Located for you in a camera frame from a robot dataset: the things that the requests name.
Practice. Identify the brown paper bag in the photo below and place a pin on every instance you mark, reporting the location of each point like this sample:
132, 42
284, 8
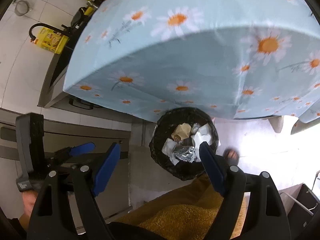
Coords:
181, 132

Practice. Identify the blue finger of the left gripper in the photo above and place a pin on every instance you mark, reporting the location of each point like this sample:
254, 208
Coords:
62, 155

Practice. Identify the orange fuzzy trousers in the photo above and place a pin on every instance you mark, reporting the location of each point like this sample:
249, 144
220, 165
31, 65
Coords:
184, 213

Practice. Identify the yellow dish soap bottle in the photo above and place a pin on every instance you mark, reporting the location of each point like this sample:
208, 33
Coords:
51, 40

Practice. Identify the black sink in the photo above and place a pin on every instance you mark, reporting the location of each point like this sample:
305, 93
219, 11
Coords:
60, 61

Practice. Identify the blue daisy tablecloth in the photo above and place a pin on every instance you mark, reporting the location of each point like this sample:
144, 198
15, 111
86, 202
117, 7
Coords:
233, 59

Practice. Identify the foot in black sandal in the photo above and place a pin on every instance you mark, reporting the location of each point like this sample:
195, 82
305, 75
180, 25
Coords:
232, 156

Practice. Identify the person's left hand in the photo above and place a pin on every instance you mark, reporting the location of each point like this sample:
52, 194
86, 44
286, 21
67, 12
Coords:
29, 198

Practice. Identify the silver foil wrapper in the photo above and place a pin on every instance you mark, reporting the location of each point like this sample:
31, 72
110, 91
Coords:
185, 153

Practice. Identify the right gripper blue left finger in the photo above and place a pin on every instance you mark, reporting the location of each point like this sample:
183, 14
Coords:
104, 168

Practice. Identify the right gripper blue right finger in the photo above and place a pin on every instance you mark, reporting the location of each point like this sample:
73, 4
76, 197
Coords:
213, 167

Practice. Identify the black sponge holder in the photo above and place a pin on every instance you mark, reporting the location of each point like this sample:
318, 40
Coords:
82, 14

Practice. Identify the metal strainer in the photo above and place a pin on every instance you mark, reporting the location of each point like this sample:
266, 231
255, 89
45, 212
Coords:
22, 7

